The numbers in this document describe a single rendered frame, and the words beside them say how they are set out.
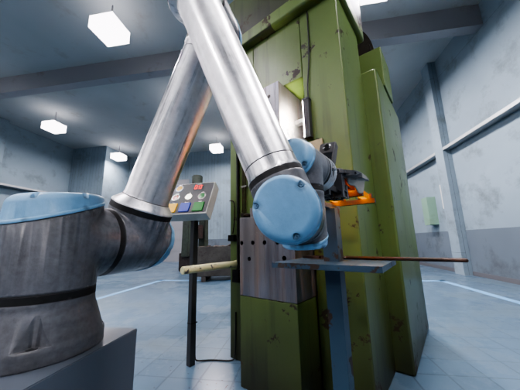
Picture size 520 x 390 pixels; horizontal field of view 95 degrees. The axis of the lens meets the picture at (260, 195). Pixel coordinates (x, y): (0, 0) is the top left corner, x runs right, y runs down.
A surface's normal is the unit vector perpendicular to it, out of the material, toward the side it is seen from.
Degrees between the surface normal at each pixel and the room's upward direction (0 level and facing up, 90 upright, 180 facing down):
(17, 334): 70
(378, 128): 90
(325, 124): 90
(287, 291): 90
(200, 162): 90
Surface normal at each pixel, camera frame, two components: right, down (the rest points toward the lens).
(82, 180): -0.16, -0.18
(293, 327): -0.62, -0.14
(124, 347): 0.99, -0.05
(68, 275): 0.87, -0.11
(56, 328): 0.75, -0.46
